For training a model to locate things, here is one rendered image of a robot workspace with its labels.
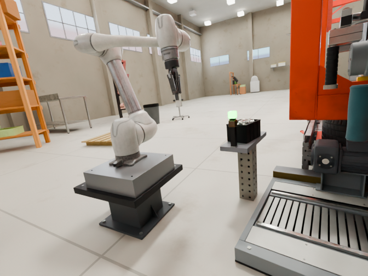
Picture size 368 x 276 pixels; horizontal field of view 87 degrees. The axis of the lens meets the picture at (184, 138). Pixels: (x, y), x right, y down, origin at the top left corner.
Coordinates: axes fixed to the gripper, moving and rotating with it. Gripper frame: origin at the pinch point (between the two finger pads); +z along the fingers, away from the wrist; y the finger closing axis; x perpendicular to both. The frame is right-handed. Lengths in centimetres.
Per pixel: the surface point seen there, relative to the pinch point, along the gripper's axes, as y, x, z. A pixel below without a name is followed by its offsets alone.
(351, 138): -13, 80, 31
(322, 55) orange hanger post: -238, 126, -21
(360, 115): -11, 82, 20
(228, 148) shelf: -13.2, 20.7, 33.1
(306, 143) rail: -61, 70, 48
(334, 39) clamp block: 11, 66, -12
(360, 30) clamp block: 13, 72, -13
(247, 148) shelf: -11.3, 32.0, 32.9
